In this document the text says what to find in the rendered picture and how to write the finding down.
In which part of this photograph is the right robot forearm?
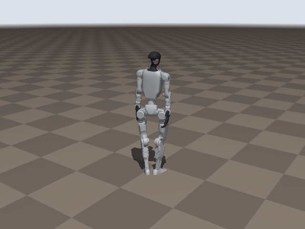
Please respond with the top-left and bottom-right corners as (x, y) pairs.
(164, 92), (171, 114)

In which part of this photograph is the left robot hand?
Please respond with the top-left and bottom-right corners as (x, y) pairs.
(135, 105), (140, 121)

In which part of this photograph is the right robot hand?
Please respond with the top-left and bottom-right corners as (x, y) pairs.
(161, 110), (170, 128)

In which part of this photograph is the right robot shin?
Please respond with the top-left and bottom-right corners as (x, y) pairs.
(154, 139), (165, 170)

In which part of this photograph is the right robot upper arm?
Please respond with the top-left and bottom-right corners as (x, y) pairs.
(161, 72), (171, 98)

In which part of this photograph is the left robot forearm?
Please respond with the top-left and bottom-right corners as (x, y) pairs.
(135, 90), (142, 108)

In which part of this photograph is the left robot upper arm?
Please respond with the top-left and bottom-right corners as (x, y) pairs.
(136, 69), (144, 93)

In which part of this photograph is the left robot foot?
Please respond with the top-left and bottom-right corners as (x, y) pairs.
(143, 167), (151, 175)

